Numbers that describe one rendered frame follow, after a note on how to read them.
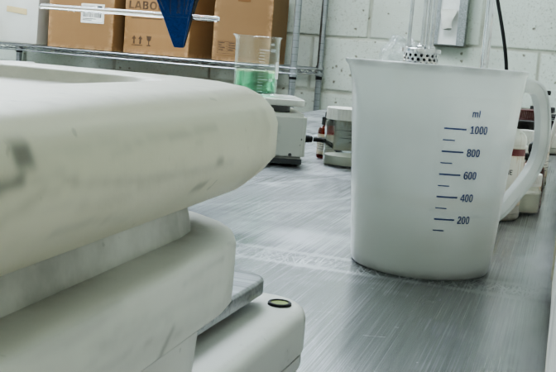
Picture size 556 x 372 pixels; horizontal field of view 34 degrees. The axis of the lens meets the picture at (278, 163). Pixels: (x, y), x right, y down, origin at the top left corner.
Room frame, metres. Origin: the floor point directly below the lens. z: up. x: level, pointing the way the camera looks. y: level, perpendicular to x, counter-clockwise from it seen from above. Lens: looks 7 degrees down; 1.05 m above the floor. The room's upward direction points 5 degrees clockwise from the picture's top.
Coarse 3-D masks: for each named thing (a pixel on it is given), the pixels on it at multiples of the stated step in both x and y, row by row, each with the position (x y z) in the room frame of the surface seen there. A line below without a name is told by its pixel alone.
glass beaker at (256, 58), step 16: (240, 48) 1.23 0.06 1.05; (256, 48) 1.22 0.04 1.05; (272, 48) 1.23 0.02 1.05; (240, 64) 1.23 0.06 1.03; (256, 64) 1.22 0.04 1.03; (272, 64) 1.23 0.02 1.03; (240, 80) 1.23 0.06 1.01; (256, 80) 1.22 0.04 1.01; (272, 80) 1.24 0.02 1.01; (272, 96) 1.24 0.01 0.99
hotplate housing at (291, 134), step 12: (276, 108) 1.21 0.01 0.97; (288, 108) 1.22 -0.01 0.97; (288, 120) 1.19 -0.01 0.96; (300, 120) 1.19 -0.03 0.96; (288, 132) 1.19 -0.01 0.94; (300, 132) 1.19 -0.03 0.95; (276, 144) 1.19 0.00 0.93; (288, 144) 1.19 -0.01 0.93; (300, 144) 1.19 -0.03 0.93; (276, 156) 1.20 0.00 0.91; (288, 156) 1.20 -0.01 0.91; (300, 156) 1.20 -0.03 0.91
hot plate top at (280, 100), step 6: (276, 96) 1.26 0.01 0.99; (282, 96) 1.27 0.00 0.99; (288, 96) 1.28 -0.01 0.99; (294, 96) 1.29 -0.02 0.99; (270, 102) 1.19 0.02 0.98; (276, 102) 1.20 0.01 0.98; (282, 102) 1.20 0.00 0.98; (288, 102) 1.20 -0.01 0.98; (294, 102) 1.20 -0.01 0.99; (300, 102) 1.20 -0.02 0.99
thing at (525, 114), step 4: (520, 108) 1.21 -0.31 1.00; (524, 108) 1.21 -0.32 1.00; (520, 112) 1.19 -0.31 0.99; (524, 112) 1.19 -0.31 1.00; (528, 112) 1.19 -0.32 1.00; (532, 112) 1.18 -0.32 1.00; (520, 116) 1.19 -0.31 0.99; (524, 116) 1.19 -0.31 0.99; (528, 116) 1.19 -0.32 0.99; (532, 116) 1.18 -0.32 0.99; (532, 120) 1.18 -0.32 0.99; (548, 152) 1.18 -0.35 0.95; (548, 156) 1.19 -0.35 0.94; (548, 160) 1.19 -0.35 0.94; (544, 164) 1.18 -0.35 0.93; (548, 164) 1.19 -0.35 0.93; (544, 168) 1.18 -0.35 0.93; (544, 172) 1.18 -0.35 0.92; (544, 176) 1.18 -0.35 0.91; (544, 180) 1.19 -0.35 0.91; (544, 184) 1.19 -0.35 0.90
